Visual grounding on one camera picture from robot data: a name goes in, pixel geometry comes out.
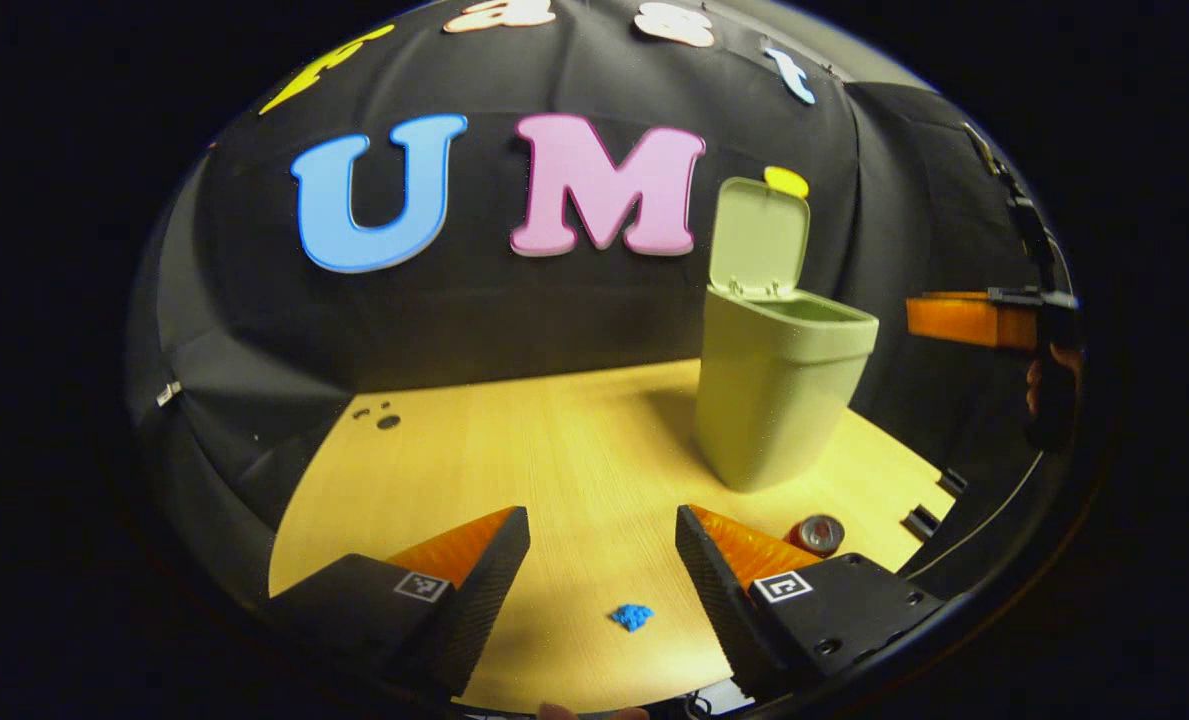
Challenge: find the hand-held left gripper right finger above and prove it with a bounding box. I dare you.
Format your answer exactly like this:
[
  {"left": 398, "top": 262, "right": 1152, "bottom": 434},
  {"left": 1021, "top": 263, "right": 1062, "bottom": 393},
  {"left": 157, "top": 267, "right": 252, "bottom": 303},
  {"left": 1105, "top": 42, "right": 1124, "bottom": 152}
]
[{"left": 675, "top": 504, "right": 945, "bottom": 701}]

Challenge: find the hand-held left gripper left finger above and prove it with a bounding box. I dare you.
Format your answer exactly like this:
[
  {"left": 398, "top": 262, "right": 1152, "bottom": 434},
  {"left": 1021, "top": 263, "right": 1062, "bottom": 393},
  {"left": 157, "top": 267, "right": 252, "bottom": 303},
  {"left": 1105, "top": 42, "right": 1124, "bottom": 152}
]
[{"left": 269, "top": 506, "right": 532, "bottom": 698}]

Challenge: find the red pop can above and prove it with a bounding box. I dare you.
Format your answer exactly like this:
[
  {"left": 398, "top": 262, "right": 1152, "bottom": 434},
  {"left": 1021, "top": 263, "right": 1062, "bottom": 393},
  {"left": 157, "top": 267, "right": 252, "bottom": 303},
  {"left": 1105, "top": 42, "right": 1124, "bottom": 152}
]
[{"left": 792, "top": 514, "right": 846, "bottom": 557}]

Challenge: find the green desktop garbage bin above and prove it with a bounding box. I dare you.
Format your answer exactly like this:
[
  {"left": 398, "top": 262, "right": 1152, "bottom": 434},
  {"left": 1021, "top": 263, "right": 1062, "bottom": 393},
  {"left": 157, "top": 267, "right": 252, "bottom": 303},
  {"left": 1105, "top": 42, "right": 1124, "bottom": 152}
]
[{"left": 695, "top": 177, "right": 880, "bottom": 493}]

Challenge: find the wooden desktop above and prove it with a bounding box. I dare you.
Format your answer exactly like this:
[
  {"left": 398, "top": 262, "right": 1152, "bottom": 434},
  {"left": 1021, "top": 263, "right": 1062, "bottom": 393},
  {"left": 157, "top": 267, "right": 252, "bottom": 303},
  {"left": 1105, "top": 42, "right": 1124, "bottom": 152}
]
[{"left": 267, "top": 358, "right": 958, "bottom": 716}]

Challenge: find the black backdrop cloth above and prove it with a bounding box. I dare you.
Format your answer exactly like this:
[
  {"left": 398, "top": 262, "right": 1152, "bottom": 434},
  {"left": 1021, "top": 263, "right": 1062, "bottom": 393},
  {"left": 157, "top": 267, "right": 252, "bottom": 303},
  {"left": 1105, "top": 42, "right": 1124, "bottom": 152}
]
[{"left": 124, "top": 0, "right": 1080, "bottom": 601}]

